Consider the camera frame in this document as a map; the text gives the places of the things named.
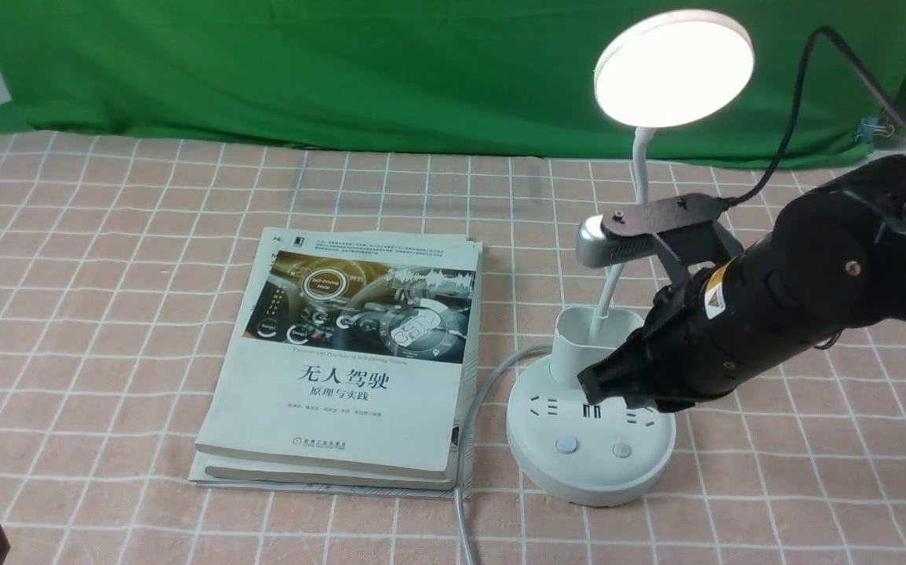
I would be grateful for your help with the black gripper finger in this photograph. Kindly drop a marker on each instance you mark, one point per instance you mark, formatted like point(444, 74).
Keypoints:
point(624, 374)

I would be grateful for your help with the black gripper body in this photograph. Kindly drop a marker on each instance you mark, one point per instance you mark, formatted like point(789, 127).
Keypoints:
point(723, 328)

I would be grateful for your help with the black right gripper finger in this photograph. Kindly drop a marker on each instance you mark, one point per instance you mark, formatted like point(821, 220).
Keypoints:
point(644, 403)

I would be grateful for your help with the white desk lamp with socket base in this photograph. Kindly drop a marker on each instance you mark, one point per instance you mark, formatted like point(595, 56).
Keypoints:
point(670, 69)

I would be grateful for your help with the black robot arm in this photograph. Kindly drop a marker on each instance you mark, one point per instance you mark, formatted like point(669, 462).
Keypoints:
point(834, 260)

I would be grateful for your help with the white bottom book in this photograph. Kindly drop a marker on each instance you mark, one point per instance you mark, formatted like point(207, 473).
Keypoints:
point(327, 480)

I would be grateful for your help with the blue binder clip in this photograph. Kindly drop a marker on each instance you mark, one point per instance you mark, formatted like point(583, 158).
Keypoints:
point(873, 128)

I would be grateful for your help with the white self-driving textbook top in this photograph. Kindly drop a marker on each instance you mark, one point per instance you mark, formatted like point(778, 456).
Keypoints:
point(343, 392)

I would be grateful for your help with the green backdrop cloth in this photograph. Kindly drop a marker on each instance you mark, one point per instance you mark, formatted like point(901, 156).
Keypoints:
point(504, 78)

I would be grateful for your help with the pink checkered tablecloth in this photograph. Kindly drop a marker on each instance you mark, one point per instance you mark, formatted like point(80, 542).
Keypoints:
point(122, 266)

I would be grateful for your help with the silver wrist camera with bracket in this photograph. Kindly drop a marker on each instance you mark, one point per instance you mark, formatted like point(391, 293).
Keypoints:
point(682, 231)

